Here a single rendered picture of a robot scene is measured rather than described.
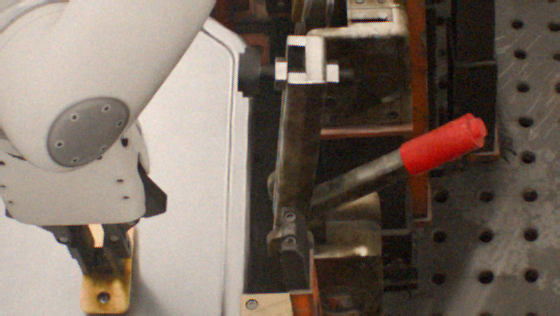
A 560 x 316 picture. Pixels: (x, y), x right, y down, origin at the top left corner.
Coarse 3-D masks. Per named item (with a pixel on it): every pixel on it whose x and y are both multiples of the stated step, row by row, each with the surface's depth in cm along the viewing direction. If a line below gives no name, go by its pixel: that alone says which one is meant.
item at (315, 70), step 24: (288, 48) 66; (312, 48) 66; (240, 72) 65; (264, 72) 66; (288, 72) 66; (312, 72) 65; (336, 72) 66; (288, 96) 65; (312, 96) 65; (288, 120) 67; (312, 120) 67; (288, 144) 69; (312, 144) 69; (288, 168) 71; (312, 168) 71; (288, 192) 73; (312, 192) 73
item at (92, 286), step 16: (96, 224) 86; (96, 240) 85; (96, 256) 83; (96, 272) 83; (112, 272) 83; (128, 272) 83; (96, 288) 82; (112, 288) 82; (128, 288) 82; (80, 304) 82; (96, 304) 81; (112, 304) 81; (128, 304) 81
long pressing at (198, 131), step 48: (192, 48) 96; (240, 48) 95; (192, 96) 93; (240, 96) 92; (144, 144) 91; (192, 144) 90; (240, 144) 89; (192, 192) 87; (240, 192) 87; (0, 240) 87; (48, 240) 86; (144, 240) 85; (192, 240) 85; (240, 240) 84; (0, 288) 84; (48, 288) 84; (144, 288) 83; (192, 288) 82; (240, 288) 82
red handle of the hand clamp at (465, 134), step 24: (456, 120) 71; (480, 120) 71; (408, 144) 72; (432, 144) 71; (456, 144) 70; (480, 144) 70; (360, 168) 75; (384, 168) 73; (408, 168) 72; (432, 168) 72; (336, 192) 75; (360, 192) 75; (312, 216) 77
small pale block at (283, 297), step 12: (240, 300) 74; (252, 300) 74; (264, 300) 74; (276, 300) 74; (288, 300) 74; (240, 312) 74; (252, 312) 73; (264, 312) 73; (276, 312) 73; (288, 312) 73
